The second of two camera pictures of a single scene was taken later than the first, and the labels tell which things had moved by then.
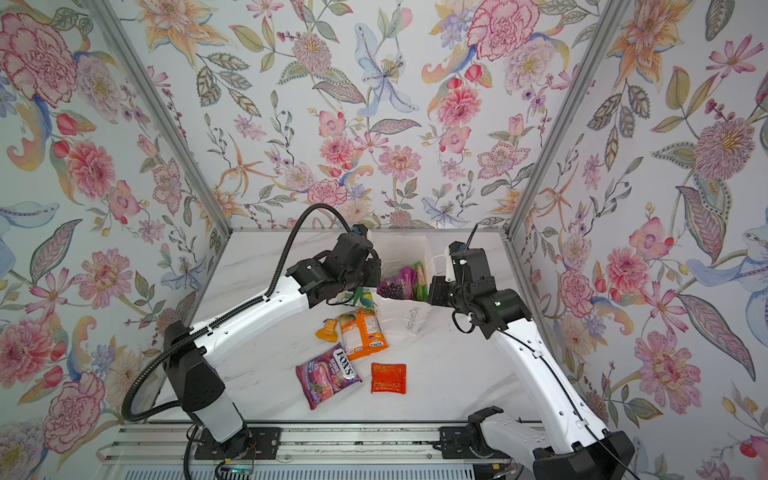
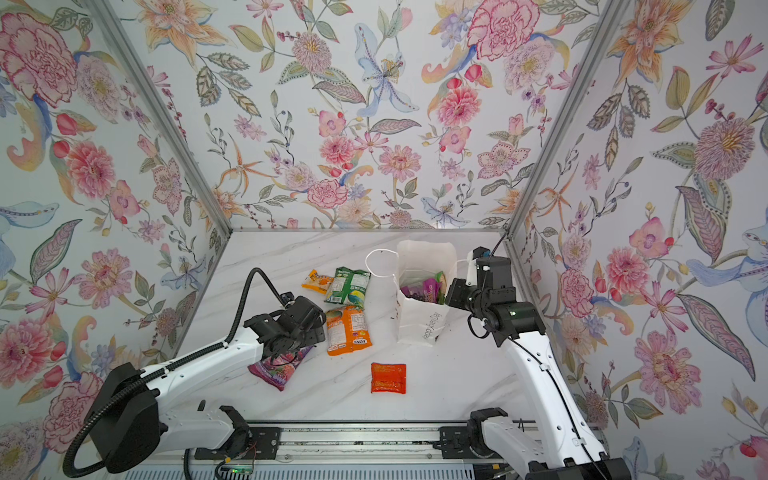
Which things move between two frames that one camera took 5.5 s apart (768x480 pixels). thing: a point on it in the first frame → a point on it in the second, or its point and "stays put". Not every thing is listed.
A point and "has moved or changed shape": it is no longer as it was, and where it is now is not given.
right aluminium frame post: x=603 y=34 stays put
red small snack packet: x=388 y=378 stays put
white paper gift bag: x=397 y=251 has moved or changed shape
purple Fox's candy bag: x=326 y=374 → x=279 y=372
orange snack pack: x=362 y=333 has moved or changed shape
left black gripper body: x=367 y=275 → x=315 y=335
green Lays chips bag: x=421 y=288 has moved or changed shape
